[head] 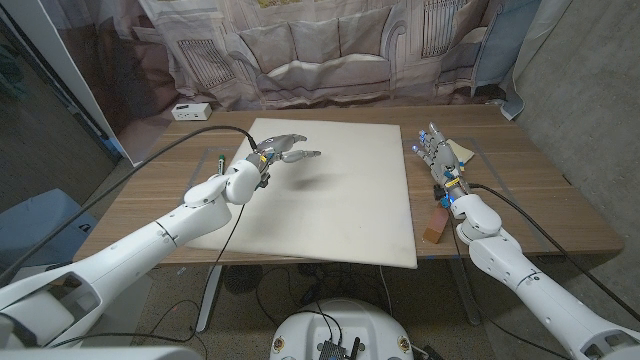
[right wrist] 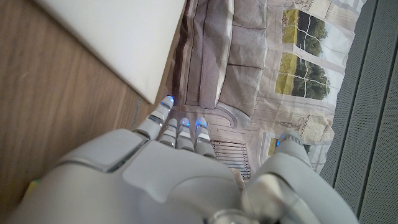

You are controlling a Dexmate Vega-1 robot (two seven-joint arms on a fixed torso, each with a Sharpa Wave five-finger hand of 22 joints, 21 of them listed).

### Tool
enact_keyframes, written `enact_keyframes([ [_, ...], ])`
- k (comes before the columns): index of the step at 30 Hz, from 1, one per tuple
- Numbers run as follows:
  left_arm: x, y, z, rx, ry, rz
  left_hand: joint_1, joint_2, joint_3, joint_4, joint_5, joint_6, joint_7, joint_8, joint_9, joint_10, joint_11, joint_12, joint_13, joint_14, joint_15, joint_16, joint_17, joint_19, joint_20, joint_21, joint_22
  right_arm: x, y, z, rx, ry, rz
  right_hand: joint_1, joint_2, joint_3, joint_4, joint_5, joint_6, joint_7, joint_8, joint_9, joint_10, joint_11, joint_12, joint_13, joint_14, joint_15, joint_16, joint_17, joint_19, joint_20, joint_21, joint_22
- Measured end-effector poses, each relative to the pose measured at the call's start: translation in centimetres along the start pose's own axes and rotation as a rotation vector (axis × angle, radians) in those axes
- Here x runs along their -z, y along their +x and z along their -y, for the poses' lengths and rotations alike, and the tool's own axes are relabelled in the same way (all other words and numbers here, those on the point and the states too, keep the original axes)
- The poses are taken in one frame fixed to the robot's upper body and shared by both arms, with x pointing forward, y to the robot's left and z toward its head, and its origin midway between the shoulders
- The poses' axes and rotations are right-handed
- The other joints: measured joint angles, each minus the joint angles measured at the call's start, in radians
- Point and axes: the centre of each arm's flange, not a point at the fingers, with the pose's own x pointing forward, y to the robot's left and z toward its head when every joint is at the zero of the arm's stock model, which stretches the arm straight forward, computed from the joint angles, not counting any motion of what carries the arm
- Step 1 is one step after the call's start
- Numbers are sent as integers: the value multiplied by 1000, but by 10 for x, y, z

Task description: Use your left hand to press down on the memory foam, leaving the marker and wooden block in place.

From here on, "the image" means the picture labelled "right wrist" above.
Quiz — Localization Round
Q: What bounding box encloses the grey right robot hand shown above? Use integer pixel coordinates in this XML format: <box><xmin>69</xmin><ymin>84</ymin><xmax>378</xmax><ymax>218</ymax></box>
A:
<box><xmin>6</xmin><ymin>95</ymin><xmax>358</xmax><ymax>224</ymax></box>

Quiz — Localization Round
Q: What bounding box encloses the white memory foam pad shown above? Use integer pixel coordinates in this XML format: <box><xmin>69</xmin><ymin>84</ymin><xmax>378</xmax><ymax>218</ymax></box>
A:
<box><xmin>34</xmin><ymin>0</ymin><xmax>187</xmax><ymax>105</ymax></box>

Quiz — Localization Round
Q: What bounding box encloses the printed living room backdrop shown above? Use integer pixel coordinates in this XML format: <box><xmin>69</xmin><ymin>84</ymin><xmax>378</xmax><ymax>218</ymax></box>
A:
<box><xmin>164</xmin><ymin>0</ymin><xmax>368</xmax><ymax>181</ymax></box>

